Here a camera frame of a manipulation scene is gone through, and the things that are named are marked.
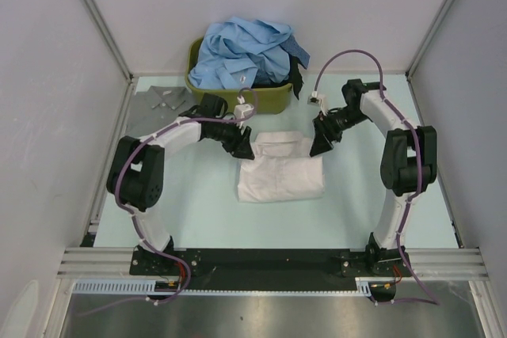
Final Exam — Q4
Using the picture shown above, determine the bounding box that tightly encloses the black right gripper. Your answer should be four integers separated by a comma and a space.
310, 107, 368, 157

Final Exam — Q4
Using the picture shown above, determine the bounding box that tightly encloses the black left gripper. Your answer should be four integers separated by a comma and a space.
210, 116, 254, 160

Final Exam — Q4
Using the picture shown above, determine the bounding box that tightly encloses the white long sleeve shirt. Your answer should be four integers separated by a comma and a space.
237, 131, 325, 203

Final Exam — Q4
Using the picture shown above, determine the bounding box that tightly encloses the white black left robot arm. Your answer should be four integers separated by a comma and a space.
106, 89, 258, 275

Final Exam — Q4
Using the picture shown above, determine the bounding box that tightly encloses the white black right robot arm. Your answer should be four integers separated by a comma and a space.
310, 79, 437, 277

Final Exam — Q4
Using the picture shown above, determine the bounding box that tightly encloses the light blue long sleeve shirt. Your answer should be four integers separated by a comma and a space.
188, 17, 293, 90

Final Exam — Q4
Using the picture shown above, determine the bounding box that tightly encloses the olive green plastic basket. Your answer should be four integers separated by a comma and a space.
185, 38, 292, 114

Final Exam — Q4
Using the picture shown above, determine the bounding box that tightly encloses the black garment in basket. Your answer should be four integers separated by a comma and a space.
288, 55, 304, 100

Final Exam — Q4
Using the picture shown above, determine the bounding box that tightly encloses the dark blue patterned shirt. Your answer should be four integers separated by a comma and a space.
281, 35, 311, 69

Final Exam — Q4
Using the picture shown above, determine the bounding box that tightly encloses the folded grey polo shirt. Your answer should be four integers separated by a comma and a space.
125, 86, 196, 138

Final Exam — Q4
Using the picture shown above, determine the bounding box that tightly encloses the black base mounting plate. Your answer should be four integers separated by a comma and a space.
130, 246, 415, 292

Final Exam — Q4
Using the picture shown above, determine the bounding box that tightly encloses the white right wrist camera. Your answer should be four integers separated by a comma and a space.
307, 91, 329, 116

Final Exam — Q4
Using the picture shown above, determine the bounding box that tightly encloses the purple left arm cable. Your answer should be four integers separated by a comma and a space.
77, 86, 259, 315

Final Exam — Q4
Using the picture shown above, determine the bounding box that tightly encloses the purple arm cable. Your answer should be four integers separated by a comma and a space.
314, 48, 441, 307
77, 86, 259, 315

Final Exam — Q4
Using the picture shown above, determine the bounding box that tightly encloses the white slotted cable duct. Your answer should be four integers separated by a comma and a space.
73, 279, 372, 297

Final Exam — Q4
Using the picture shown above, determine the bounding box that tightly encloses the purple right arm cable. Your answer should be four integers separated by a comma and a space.
314, 48, 441, 307

